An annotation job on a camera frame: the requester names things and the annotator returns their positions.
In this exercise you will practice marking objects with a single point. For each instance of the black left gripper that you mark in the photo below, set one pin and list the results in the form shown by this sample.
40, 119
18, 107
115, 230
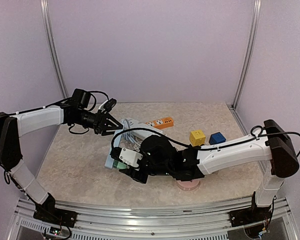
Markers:
101, 121

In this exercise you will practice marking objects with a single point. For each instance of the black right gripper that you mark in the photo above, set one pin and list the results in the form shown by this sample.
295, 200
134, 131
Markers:
129, 172

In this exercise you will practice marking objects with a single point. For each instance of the light green plug adapter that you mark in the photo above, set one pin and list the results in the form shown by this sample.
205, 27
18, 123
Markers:
119, 165

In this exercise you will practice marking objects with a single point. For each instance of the yellow cube adapter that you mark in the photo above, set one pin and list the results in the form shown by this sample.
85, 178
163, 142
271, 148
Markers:
197, 138

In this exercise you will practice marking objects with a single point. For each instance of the blue cube adapter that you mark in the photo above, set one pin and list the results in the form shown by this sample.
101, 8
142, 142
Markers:
216, 138

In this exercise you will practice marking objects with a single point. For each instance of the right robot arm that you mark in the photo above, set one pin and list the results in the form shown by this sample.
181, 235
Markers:
267, 143

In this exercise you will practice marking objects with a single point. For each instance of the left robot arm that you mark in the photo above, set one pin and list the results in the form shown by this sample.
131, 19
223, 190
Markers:
15, 128

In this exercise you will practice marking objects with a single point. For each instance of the pink round socket hub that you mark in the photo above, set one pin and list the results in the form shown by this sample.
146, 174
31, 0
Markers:
188, 185

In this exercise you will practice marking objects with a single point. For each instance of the orange power strip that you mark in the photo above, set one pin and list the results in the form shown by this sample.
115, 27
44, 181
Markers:
161, 123

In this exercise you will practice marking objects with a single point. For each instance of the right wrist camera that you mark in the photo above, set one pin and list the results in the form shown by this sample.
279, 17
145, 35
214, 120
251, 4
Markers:
130, 157

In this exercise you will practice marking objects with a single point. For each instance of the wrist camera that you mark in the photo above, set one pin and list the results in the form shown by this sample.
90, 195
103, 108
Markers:
130, 157
108, 105

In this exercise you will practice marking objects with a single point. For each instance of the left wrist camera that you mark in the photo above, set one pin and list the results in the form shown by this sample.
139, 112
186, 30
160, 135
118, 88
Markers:
108, 105

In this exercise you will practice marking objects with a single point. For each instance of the aluminium front rail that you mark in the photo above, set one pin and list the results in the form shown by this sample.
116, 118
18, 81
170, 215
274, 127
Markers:
204, 221

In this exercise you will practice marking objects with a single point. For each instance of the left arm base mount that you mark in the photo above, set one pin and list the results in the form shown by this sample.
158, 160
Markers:
56, 216

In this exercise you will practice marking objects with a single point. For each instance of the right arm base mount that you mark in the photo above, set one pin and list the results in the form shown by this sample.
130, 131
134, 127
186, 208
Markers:
249, 215

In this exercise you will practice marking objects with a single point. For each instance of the left aluminium frame post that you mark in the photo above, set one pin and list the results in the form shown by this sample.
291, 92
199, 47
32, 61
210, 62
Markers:
45, 11

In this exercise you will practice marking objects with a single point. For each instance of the aluminium frame post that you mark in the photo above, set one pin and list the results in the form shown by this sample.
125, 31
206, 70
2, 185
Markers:
248, 53
45, 11

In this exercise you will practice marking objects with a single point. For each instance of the right aluminium frame post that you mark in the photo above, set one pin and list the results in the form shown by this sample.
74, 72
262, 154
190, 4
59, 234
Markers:
248, 53

